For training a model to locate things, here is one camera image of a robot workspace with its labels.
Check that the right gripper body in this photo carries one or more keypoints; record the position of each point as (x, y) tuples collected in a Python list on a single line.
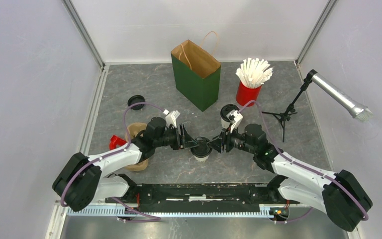
[(237, 141)]

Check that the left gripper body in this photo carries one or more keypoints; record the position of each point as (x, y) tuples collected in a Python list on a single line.
[(171, 138)]

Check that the black coffee lid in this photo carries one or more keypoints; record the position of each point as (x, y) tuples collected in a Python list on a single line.
[(135, 102), (226, 110), (202, 149)]

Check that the brown cardboard cup carrier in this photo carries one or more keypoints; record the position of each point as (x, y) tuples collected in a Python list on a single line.
[(134, 129)]

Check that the green paper bag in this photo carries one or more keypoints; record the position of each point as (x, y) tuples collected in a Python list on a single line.
[(197, 72)]

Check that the white paper coffee cup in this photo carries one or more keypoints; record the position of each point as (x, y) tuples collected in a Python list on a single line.
[(225, 123)]

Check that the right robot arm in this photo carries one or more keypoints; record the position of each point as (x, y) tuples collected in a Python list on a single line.
[(338, 195)]

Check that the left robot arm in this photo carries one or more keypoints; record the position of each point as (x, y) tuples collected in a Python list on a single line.
[(85, 179)]

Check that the red cup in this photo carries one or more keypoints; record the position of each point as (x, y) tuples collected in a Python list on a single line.
[(245, 94)]

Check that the red plastic clip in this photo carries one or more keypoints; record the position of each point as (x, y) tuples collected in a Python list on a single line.
[(116, 142)]

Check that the white wrapped straws bundle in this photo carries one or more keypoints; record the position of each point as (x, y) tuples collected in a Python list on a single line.
[(254, 72)]

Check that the silver microphone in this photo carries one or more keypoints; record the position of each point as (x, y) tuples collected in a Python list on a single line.
[(355, 109)]

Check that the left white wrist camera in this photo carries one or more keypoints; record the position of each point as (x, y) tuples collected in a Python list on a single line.
[(171, 118)]

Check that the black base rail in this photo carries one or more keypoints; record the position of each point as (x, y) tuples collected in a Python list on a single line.
[(202, 198)]

